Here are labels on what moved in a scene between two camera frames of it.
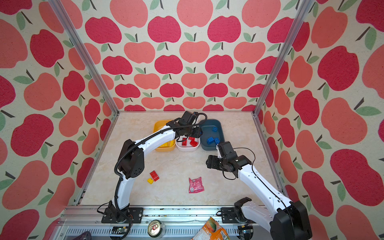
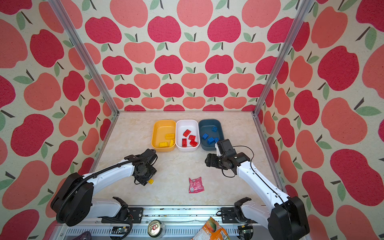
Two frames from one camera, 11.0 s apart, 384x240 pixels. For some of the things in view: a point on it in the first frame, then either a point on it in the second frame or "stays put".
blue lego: (210, 140) stays put
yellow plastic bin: (158, 125) stays put
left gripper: (197, 134) → (144, 181)
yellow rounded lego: (165, 145) stays put
